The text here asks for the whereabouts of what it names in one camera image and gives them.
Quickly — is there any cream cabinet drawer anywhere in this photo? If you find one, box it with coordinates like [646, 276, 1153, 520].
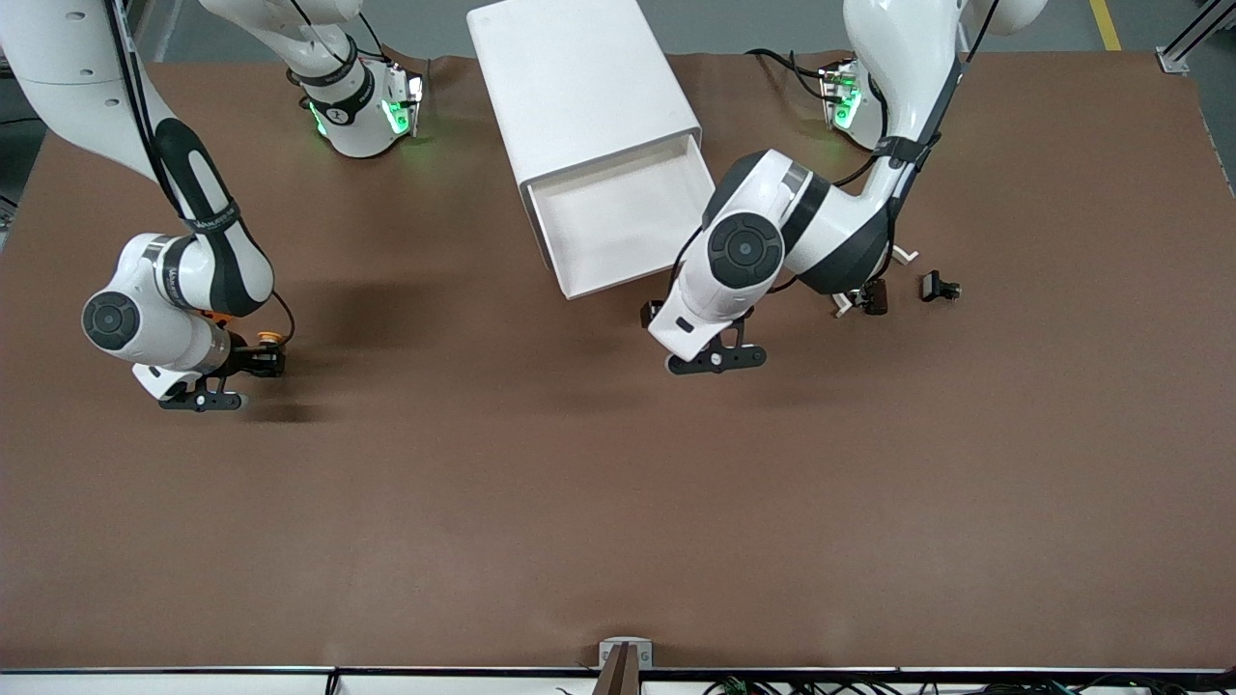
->
[526, 135, 720, 301]

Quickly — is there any white drawer cabinet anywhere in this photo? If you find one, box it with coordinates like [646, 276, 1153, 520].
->
[466, 0, 703, 199]

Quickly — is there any white curved plastic piece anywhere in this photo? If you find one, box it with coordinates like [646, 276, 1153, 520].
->
[832, 246, 918, 318]

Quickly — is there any brown narrow bar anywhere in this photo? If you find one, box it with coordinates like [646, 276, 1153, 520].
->
[591, 643, 640, 695]

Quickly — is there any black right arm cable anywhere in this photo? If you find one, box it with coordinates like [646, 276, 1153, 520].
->
[101, 0, 296, 345]

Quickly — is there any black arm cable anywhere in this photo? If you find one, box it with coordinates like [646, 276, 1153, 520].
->
[101, 0, 296, 345]
[671, 0, 1000, 295]

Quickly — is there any black base cable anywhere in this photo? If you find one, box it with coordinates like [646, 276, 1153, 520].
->
[745, 46, 843, 103]
[285, 8, 431, 109]

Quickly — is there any white table edge rail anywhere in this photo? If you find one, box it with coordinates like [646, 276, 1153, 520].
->
[0, 664, 1236, 695]

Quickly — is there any small grey metal bracket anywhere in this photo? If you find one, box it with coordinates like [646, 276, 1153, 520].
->
[599, 637, 654, 670]

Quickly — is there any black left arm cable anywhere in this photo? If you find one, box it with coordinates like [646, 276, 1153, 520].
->
[671, 0, 1000, 295]

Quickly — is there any aluminium frame profile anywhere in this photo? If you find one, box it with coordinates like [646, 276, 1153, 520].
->
[1154, 0, 1236, 76]

